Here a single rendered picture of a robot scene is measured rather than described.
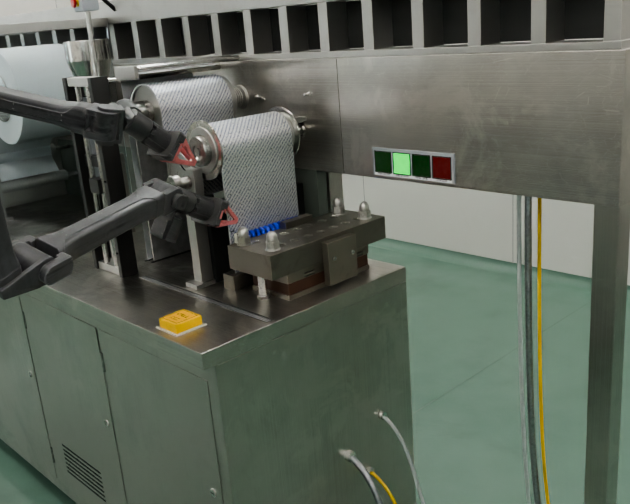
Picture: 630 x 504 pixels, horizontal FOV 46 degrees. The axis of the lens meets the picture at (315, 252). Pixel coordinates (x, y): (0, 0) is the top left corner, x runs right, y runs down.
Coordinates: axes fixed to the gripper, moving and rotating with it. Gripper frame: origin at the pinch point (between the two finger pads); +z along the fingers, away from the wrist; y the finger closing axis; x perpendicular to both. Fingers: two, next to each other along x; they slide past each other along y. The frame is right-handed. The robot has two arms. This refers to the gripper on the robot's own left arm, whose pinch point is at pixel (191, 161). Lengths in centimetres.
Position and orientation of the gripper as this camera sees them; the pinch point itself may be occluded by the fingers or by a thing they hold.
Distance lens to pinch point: 186.3
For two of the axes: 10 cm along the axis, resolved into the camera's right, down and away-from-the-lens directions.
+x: 3.8, -9.0, 2.1
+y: 6.9, 1.2, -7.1
